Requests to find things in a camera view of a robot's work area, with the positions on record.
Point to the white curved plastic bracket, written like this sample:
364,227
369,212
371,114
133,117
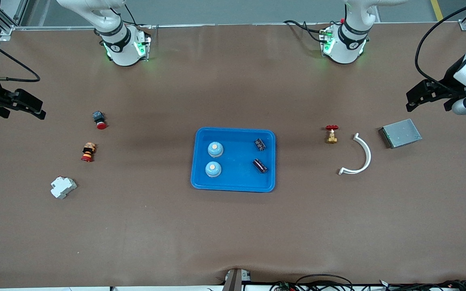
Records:
369,155

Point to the white circuit breaker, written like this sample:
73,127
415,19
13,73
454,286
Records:
63,187

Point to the grey metal box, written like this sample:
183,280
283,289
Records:
402,133

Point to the brown table cover mat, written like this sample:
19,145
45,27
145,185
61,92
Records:
233,226

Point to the blue plastic tray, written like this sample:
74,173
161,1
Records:
237,180

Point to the large dark brown capacitor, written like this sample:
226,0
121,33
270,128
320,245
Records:
260,165

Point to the light blue desk bell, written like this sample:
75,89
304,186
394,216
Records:
215,150
213,169

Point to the red orange black button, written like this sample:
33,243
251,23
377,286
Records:
88,152

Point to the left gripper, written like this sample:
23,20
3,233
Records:
450,83

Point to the metal clamp bracket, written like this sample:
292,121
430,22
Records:
235,281

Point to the dark red-capped push button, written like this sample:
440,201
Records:
98,117

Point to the aluminium frame strut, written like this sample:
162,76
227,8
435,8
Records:
464,25
5,26

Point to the small dark striped capacitor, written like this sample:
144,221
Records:
260,144

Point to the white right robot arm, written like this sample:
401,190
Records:
121,46

